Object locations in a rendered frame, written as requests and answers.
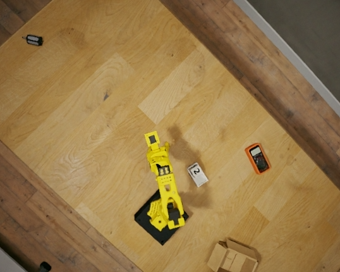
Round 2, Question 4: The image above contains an orange digital multimeter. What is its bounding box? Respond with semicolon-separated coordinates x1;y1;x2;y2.
245;144;270;175

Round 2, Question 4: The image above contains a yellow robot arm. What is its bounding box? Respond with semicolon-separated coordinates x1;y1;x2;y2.
147;156;185;229

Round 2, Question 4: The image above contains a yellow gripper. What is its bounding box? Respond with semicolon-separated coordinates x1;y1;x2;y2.
145;131;169;159

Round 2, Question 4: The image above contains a white cube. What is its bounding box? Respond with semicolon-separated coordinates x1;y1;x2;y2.
189;164;203;178

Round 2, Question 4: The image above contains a white rectangular tray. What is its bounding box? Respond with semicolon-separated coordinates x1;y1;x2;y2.
186;162;208;187

